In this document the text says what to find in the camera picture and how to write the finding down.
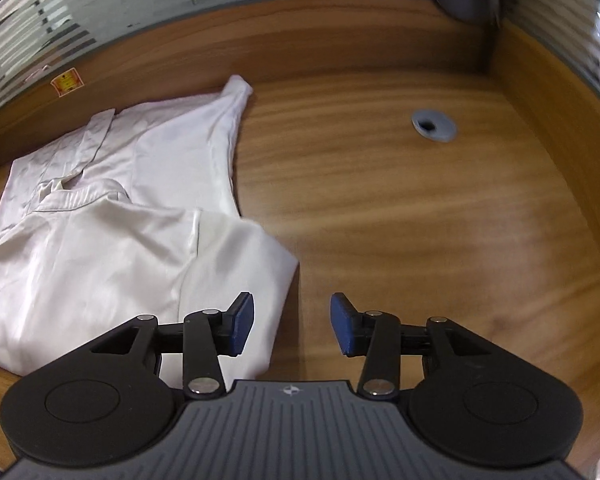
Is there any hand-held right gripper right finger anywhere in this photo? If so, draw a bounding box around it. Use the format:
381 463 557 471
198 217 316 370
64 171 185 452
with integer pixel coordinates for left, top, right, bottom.
330 293 491 401

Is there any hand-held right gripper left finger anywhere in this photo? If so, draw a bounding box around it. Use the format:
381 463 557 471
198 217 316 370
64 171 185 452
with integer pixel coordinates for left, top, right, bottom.
92 292 256 400

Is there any cream satin shirt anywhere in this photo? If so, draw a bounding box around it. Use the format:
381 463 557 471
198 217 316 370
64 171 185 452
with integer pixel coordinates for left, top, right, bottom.
0 74 301 378

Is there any orange and yellow sticker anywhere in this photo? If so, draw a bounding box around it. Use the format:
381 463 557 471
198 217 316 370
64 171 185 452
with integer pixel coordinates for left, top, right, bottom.
50 66 84 97

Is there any striped frosted glass partition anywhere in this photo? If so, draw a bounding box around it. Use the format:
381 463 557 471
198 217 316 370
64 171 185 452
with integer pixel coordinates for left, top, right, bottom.
0 0 600 126

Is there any grey desk cable grommet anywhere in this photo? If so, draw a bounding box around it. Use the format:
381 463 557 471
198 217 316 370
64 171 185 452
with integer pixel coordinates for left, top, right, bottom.
411 108 458 144

